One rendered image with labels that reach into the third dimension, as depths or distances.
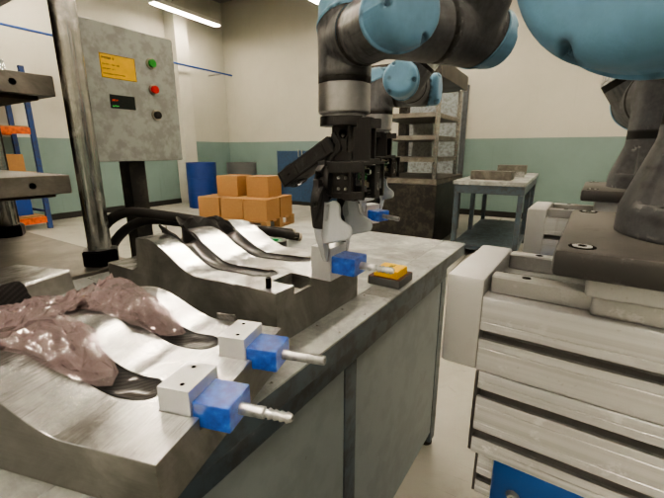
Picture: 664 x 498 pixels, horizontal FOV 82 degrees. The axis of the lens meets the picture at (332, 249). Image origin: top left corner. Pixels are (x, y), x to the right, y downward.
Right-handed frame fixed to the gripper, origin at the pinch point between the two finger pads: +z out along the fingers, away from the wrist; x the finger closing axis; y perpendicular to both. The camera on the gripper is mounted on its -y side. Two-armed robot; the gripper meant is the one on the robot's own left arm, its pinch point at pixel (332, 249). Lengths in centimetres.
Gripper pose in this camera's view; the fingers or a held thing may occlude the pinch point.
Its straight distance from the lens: 61.2
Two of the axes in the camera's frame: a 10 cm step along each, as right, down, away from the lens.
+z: 0.0, 9.7, 2.5
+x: 5.1, -2.1, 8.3
